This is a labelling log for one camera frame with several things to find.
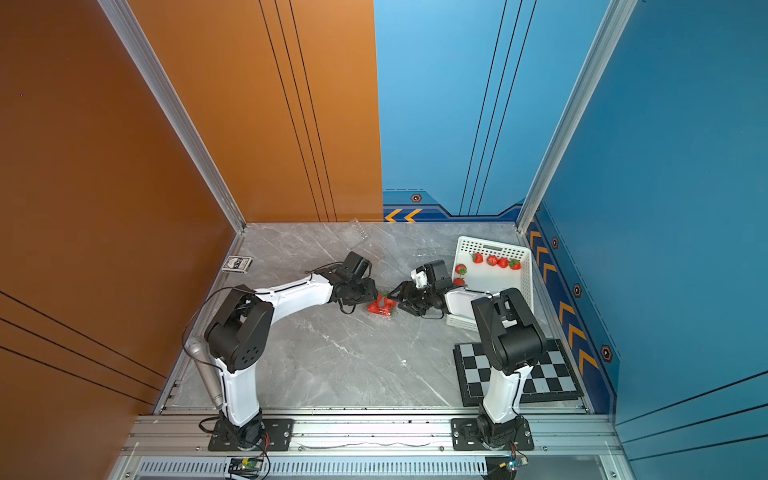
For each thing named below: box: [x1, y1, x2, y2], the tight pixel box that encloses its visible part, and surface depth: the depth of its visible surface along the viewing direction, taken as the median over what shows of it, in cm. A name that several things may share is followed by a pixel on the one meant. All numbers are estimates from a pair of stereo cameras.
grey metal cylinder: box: [184, 336, 223, 409], surface depth 84 cm
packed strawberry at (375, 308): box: [367, 299, 391, 316], surface depth 96 cm
